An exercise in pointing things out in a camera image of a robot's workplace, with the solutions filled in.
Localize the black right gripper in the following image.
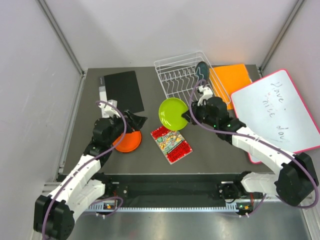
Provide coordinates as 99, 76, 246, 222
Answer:
182, 99, 218, 128

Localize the lime green plate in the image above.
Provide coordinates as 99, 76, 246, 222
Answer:
158, 97, 188, 131

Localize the orange plate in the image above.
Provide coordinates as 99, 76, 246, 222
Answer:
113, 131, 142, 153

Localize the white wire dish rack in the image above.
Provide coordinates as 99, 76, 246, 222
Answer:
154, 51, 215, 104

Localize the dark teal plate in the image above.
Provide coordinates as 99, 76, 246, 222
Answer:
195, 61, 210, 81

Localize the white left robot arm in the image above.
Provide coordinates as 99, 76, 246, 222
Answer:
33, 110, 147, 240

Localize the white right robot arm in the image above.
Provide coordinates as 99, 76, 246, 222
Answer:
181, 97, 320, 208

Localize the red illustrated book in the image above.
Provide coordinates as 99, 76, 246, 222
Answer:
150, 126, 193, 165

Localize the black folder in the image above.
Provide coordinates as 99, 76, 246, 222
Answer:
99, 70, 145, 114

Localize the orange folder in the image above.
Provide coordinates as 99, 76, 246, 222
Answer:
209, 64, 252, 110

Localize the pink framed whiteboard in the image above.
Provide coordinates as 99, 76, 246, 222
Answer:
231, 69, 320, 153

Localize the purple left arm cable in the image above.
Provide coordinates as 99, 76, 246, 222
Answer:
41, 100, 127, 240

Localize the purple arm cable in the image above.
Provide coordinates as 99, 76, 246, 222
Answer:
41, 100, 127, 240
188, 79, 320, 208

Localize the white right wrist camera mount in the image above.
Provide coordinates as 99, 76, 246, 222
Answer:
197, 86, 214, 106

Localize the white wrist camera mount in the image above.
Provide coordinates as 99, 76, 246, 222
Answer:
197, 86, 214, 106
96, 99, 120, 118

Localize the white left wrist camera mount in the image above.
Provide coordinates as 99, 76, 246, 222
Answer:
96, 99, 120, 118

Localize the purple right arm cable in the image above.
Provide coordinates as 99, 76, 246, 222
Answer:
188, 79, 320, 208

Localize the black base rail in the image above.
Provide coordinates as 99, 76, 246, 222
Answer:
93, 173, 253, 209

